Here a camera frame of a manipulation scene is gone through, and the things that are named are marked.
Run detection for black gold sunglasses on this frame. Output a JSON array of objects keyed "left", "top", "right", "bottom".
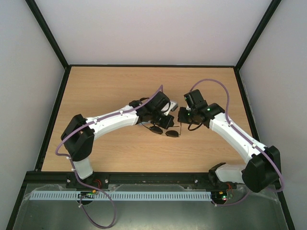
[{"left": 139, "top": 122, "right": 182, "bottom": 138}]

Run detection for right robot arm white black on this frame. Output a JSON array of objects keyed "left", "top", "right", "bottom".
[{"left": 178, "top": 90, "right": 281, "bottom": 193}]

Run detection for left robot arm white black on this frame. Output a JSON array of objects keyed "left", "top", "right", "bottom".
[{"left": 59, "top": 91, "right": 178, "bottom": 184}]

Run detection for right controller board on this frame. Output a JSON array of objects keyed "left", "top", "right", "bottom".
[{"left": 211, "top": 189, "right": 234, "bottom": 203}]

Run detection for controller board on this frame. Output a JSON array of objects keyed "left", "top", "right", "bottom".
[
  {"left": 211, "top": 189, "right": 234, "bottom": 203},
  {"left": 77, "top": 190, "right": 99, "bottom": 199}
]

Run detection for left controller board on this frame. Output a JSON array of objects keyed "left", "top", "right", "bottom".
[{"left": 77, "top": 190, "right": 99, "bottom": 199}]

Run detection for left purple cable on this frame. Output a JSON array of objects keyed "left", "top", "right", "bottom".
[{"left": 55, "top": 84, "right": 164, "bottom": 228}]

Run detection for purple cable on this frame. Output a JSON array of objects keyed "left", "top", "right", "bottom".
[
  {"left": 189, "top": 79, "right": 285, "bottom": 207},
  {"left": 55, "top": 84, "right": 164, "bottom": 228}
]

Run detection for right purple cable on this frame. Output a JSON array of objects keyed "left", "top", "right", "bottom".
[{"left": 189, "top": 79, "right": 285, "bottom": 207}]

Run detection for light blue slotted cable duct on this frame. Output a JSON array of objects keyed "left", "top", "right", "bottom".
[{"left": 30, "top": 191, "right": 212, "bottom": 201}]

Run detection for black enclosure frame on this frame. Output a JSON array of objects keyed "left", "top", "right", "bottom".
[{"left": 0, "top": 0, "right": 307, "bottom": 230}]

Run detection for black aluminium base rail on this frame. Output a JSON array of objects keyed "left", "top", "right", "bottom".
[{"left": 24, "top": 171, "right": 279, "bottom": 191}]

